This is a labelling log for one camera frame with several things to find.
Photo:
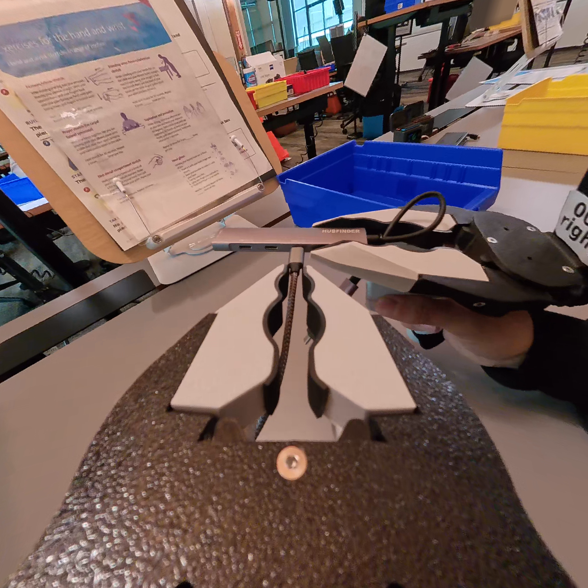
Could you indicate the person's right forearm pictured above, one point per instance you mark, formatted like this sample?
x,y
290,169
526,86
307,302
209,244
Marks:
x,y
560,367

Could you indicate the white printed papers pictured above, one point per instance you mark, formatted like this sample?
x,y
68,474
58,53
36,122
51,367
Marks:
x,y
528,78

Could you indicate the orange traffic cone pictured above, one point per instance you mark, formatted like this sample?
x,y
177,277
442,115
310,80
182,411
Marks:
x,y
278,147

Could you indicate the small blue plastic bin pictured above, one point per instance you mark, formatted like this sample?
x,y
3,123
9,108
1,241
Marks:
x,y
18,190

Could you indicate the red plastic bin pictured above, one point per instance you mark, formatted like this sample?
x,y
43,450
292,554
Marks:
x,y
307,80

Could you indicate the black office chair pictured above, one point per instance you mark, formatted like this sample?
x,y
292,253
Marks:
x,y
344,59

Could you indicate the large yellow plastic bin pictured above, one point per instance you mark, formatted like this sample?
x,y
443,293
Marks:
x,y
542,124

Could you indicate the blue trash can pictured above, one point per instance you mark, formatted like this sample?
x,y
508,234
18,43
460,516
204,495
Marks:
x,y
373,127

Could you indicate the wood-top desk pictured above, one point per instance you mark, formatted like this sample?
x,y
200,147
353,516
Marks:
x,y
303,103

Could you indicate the white cardboard box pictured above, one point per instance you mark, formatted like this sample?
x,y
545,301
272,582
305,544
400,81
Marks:
x,y
265,64

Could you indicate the small yellow plastic bin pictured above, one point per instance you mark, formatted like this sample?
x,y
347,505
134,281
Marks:
x,y
270,94

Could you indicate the person's right hand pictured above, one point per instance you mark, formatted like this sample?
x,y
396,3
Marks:
x,y
482,333

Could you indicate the printed instruction sheet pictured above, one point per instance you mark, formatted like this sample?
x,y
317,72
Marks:
x,y
138,115

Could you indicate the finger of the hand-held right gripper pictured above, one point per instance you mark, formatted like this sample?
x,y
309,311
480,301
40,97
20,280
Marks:
x,y
390,264
349,218

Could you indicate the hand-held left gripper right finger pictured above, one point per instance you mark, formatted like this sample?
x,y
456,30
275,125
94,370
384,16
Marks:
x,y
367,367

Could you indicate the wooden document stand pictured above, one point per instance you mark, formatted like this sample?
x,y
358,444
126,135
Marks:
x,y
59,202

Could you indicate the light grey usb hub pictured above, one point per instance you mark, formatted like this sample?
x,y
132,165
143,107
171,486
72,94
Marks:
x,y
285,236

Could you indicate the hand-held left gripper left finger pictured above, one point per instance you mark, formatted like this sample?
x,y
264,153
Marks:
x,y
220,363

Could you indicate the grey hanging panel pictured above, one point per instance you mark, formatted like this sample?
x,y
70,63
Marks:
x,y
471,78
365,64

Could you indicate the black charging dock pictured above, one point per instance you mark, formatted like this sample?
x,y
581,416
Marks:
x,y
411,126

